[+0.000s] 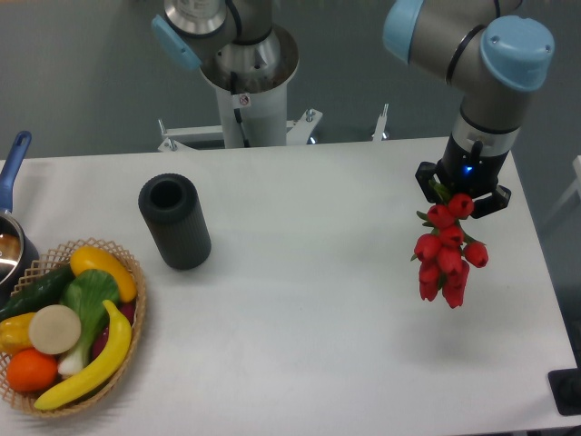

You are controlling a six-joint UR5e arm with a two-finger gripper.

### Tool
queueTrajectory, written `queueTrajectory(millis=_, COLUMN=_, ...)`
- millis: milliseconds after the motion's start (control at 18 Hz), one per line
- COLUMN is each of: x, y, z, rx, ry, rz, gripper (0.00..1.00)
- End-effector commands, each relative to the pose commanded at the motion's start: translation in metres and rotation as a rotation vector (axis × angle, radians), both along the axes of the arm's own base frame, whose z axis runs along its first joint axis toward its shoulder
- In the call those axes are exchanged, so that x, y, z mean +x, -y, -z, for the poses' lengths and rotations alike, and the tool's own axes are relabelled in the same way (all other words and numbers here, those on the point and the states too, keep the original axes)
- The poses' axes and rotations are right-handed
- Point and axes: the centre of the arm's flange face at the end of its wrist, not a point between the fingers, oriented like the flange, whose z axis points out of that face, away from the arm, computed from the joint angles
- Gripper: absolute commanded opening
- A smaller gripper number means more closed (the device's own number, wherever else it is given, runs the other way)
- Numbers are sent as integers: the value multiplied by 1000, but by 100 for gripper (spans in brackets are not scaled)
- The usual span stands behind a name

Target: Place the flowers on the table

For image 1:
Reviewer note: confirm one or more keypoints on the yellow bell pepper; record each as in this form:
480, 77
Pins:
14, 333

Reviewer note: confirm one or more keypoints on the blue handled saucepan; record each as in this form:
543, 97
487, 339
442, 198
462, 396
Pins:
17, 251

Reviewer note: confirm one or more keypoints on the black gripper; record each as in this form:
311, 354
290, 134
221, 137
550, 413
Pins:
462, 171

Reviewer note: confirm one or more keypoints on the orange fruit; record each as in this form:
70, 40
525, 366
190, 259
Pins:
31, 370

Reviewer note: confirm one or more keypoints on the yellow banana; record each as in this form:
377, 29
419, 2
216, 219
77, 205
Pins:
97, 372

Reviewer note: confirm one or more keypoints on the red tulip bouquet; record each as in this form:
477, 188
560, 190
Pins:
446, 253

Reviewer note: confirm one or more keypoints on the white frame at right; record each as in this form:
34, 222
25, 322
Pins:
565, 204

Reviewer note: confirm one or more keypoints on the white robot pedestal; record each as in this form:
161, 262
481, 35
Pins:
250, 83

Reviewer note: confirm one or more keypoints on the black device at edge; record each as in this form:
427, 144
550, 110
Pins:
565, 387

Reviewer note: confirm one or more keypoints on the green cucumber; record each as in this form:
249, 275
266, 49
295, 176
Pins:
46, 290

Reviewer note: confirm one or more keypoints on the woven wicker basket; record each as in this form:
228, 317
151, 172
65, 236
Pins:
54, 258

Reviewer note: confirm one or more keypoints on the green bok choy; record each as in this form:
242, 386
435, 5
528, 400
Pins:
85, 296

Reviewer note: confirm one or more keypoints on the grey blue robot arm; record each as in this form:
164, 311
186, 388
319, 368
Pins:
497, 59

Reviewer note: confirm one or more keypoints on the dark grey ribbed vase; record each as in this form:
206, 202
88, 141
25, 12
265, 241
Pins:
171, 208

